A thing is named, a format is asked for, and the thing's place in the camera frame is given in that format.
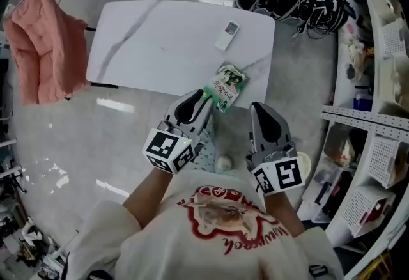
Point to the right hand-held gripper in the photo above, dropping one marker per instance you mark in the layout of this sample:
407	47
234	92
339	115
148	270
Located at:
278	173

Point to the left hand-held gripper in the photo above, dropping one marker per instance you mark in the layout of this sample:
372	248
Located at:
169	151

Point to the green cover book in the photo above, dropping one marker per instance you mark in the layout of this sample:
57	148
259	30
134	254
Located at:
228	87

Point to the person's left forearm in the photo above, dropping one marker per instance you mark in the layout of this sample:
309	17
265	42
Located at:
147	195

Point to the person's right forearm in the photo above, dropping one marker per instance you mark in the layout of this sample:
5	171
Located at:
281	214

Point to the white marble coffee table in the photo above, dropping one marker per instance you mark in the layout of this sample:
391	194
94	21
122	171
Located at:
159	48

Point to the person's star-patterned trousers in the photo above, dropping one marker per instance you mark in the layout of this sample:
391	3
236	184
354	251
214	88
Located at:
204	151

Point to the beige mesh wastebasket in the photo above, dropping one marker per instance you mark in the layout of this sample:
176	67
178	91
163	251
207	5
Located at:
305	163

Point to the person's white slipper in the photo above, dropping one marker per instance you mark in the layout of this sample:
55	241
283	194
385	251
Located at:
225	163

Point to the white remote control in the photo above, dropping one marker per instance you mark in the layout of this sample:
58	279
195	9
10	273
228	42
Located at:
227	35

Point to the blue box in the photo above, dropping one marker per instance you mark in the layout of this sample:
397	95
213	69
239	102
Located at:
362	104

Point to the white perforated shelving rack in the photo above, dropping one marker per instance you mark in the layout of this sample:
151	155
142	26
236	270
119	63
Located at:
367	119

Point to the white perforated storage basket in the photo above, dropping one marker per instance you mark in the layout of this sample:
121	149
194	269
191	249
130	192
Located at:
381	157
358	208
393	37

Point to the person's white printed t-shirt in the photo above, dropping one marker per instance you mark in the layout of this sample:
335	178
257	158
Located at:
159	256

